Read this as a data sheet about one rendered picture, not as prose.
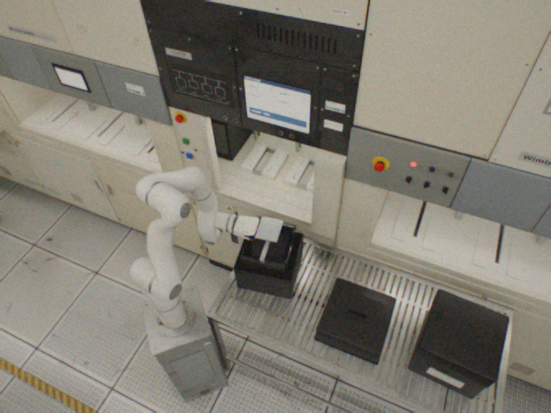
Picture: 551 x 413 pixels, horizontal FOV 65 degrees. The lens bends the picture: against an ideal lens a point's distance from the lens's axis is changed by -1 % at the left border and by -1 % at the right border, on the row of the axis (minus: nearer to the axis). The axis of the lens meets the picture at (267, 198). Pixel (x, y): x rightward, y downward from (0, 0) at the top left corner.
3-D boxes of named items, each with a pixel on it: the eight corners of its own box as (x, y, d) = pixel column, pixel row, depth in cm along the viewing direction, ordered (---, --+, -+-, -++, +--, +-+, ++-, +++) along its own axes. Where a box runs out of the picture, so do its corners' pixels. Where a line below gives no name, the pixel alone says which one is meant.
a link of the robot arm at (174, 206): (157, 277, 187) (185, 296, 181) (136, 291, 178) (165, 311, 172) (166, 175, 163) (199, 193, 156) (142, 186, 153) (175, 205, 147)
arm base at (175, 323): (158, 342, 198) (148, 326, 184) (151, 306, 210) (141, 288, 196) (199, 329, 202) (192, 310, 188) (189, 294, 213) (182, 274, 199)
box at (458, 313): (405, 369, 186) (418, 347, 167) (424, 314, 202) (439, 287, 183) (474, 402, 177) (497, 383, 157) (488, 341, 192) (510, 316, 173)
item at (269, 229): (257, 242, 227) (253, 203, 203) (295, 250, 223) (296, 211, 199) (243, 282, 212) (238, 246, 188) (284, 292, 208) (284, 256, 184)
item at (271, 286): (252, 242, 232) (249, 222, 219) (303, 251, 226) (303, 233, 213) (235, 287, 215) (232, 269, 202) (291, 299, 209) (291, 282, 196)
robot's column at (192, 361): (183, 403, 253) (151, 356, 194) (172, 358, 270) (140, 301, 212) (229, 385, 258) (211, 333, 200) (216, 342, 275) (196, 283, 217)
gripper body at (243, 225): (238, 220, 204) (261, 224, 202) (230, 238, 198) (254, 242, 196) (236, 210, 199) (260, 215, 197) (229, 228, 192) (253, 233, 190)
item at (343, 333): (313, 339, 196) (314, 327, 186) (334, 285, 213) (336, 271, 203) (377, 365, 188) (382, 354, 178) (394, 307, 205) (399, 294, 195)
